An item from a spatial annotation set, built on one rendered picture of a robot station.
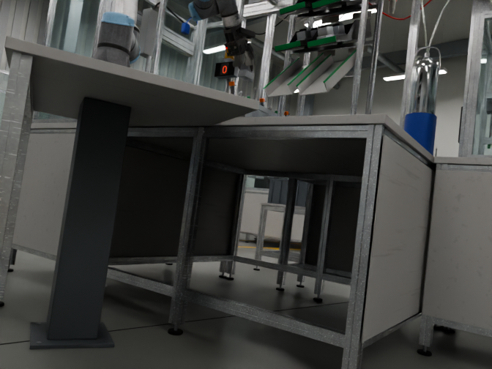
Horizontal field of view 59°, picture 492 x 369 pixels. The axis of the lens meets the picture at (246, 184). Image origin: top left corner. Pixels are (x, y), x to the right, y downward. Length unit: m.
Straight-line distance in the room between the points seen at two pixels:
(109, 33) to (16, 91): 0.56
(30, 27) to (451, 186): 9.33
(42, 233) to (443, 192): 2.00
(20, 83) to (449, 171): 1.66
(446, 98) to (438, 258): 11.23
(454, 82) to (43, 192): 11.83
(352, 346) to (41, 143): 1.96
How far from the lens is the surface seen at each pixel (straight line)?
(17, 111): 1.22
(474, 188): 2.05
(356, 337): 1.41
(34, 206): 2.64
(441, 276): 2.05
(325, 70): 1.89
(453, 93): 13.14
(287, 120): 1.53
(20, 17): 10.36
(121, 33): 1.70
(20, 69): 1.25
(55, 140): 2.56
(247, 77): 1.97
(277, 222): 7.00
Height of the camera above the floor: 0.51
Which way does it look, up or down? 4 degrees up
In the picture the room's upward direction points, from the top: 7 degrees clockwise
